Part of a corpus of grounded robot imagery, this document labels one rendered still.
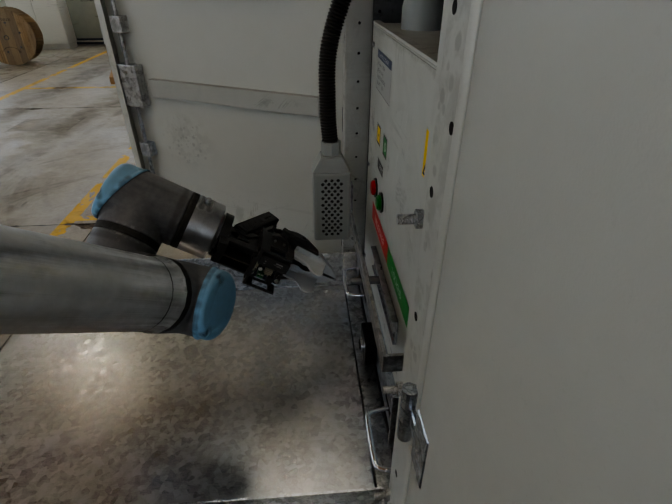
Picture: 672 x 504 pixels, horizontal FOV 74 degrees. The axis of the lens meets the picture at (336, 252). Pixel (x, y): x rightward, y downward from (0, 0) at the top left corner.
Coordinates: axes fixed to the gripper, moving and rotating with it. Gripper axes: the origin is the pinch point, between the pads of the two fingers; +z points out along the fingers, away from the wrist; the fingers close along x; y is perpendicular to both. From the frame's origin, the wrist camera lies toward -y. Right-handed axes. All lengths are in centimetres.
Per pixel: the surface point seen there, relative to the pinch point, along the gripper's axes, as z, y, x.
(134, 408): -20.3, 12.4, -31.6
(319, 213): -3.1, -13.3, 3.8
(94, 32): -360, -1095, -299
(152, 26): -49, -53, 11
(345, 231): 3.5, -13.3, 2.7
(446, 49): -16, 36, 38
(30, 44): -375, -836, -297
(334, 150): -6.6, -14.2, 15.9
